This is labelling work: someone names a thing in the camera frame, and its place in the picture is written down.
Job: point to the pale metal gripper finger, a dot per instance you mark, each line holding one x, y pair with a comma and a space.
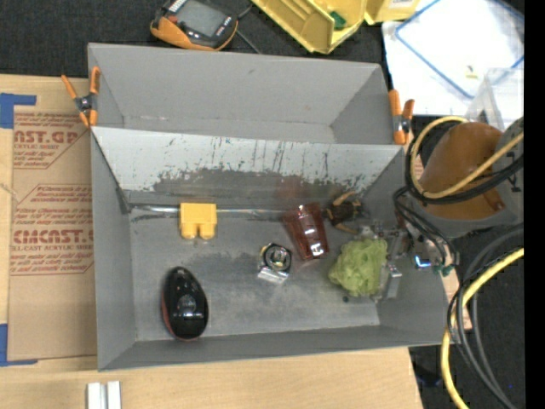
377, 229
392, 281

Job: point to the brown cardboard board, red print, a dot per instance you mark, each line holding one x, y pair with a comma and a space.
51, 296

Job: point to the grey metal bin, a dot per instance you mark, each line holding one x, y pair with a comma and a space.
255, 309

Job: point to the silver round metal object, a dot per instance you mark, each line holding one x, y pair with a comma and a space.
276, 259

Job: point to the red translucent plastic cup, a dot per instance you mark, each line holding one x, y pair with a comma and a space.
306, 232

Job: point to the green mesh sponge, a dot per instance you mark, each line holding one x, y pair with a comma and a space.
359, 266

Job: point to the yellow toy building block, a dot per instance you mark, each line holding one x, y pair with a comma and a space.
198, 220

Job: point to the black computer mouse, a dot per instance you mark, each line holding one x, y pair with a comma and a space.
185, 305

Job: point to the brown toy insect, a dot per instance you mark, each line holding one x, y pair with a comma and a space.
344, 213

